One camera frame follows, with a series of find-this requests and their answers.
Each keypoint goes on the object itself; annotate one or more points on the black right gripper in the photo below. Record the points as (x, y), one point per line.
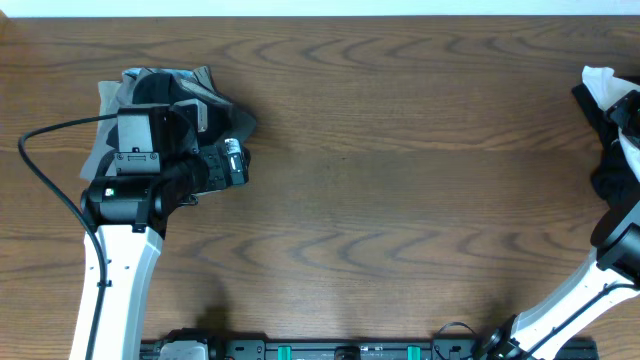
(625, 109)

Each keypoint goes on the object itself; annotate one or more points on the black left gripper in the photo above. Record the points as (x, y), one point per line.
(239, 171)

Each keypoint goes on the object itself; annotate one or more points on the white t-shirt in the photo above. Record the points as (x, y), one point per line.
(606, 89)

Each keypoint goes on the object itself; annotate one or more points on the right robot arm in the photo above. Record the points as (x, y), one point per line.
(608, 276)

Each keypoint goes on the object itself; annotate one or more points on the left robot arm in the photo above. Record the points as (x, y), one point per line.
(162, 157)

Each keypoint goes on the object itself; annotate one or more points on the black Nike t-shirt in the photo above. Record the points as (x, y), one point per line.
(160, 87)

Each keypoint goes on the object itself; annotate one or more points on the black crumpled garment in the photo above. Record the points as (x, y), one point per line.
(612, 179)

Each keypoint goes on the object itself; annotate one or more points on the beige folded garment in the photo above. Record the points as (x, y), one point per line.
(115, 94)

